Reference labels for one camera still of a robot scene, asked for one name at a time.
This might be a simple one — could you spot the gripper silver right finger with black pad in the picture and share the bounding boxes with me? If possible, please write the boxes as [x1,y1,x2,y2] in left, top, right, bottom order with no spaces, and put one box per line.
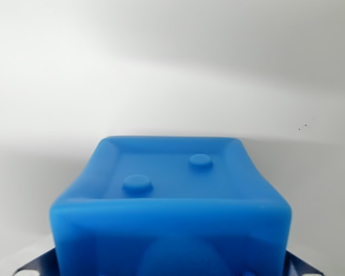
[286,249,324,276]

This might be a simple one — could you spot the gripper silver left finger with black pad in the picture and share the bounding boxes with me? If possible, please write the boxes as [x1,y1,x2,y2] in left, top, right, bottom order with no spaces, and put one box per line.
[13,247,57,276]

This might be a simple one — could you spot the blue soft cube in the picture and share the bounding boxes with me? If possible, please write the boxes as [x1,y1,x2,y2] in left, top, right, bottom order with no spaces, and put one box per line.
[49,136,293,276]

